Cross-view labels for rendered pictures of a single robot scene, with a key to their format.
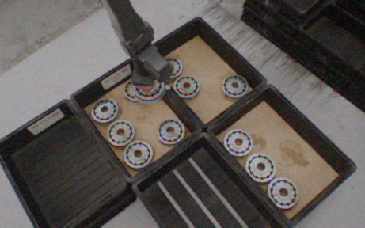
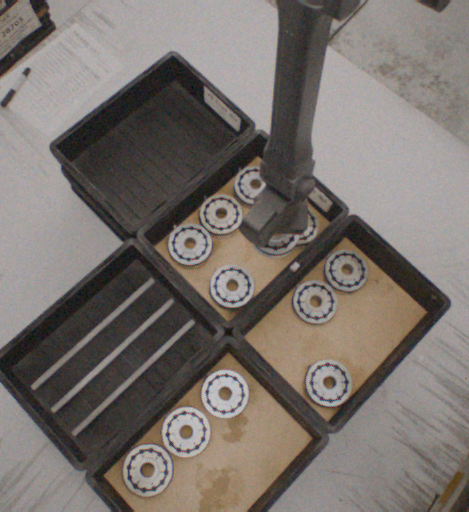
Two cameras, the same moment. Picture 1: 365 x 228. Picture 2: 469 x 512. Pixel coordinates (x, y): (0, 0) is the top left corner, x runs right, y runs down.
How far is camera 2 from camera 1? 47 cm
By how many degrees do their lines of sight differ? 25
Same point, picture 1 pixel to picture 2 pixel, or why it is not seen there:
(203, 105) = (288, 335)
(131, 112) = not seen: hidden behind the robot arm
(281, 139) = (242, 470)
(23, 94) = not seen: hidden behind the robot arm
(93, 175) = (157, 191)
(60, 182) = (143, 150)
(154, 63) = (254, 212)
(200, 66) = (363, 323)
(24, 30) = (455, 51)
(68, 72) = (334, 125)
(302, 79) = not seen: outside the picture
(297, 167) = (196, 497)
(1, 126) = (231, 59)
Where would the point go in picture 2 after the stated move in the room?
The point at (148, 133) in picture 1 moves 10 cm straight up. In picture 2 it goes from (229, 255) to (231, 241)
